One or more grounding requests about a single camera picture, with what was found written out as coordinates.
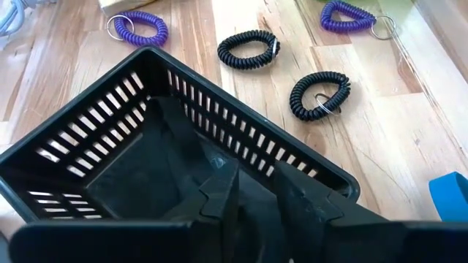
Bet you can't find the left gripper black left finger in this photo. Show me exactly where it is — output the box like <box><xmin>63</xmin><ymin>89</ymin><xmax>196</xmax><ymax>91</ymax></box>
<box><xmin>162</xmin><ymin>158</ymin><xmax>241</xmax><ymax>263</ymax></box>

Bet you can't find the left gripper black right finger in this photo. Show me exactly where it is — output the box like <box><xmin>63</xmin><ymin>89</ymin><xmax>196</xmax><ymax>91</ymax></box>
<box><xmin>273</xmin><ymin>161</ymin><xmax>388</xmax><ymax>263</ymax></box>

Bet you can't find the black coil keychain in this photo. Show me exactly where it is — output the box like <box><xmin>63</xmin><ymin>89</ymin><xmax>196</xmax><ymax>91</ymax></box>
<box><xmin>289</xmin><ymin>71</ymin><xmax>352</xmax><ymax>122</ymax></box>
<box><xmin>216</xmin><ymin>29</ymin><xmax>282</xmax><ymax>70</ymax></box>

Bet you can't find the blue wide rubber band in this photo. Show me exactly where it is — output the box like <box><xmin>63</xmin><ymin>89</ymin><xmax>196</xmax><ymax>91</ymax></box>
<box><xmin>428</xmin><ymin>170</ymin><xmax>468</xmax><ymax>223</ymax></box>

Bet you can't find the purple coil keychain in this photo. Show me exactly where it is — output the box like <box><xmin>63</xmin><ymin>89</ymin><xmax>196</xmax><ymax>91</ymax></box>
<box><xmin>106</xmin><ymin>9</ymin><xmax>170</xmax><ymax>47</ymax></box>
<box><xmin>320</xmin><ymin>0</ymin><xmax>398</xmax><ymax>41</ymax></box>

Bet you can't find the black slotted plastic basket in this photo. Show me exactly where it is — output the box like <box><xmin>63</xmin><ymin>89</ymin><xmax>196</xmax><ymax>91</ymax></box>
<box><xmin>0</xmin><ymin>45</ymin><xmax>361</xmax><ymax>227</ymax></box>

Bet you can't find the white plastic bin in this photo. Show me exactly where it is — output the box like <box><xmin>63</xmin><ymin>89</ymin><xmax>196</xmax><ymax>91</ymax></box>
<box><xmin>97</xmin><ymin>0</ymin><xmax>156</xmax><ymax>18</ymax></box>

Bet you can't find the white camera cable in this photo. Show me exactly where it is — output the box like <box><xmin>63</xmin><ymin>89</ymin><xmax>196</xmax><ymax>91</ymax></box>
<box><xmin>0</xmin><ymin>0</ymin><xmax>37</xmax><ymax>37</ymax></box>

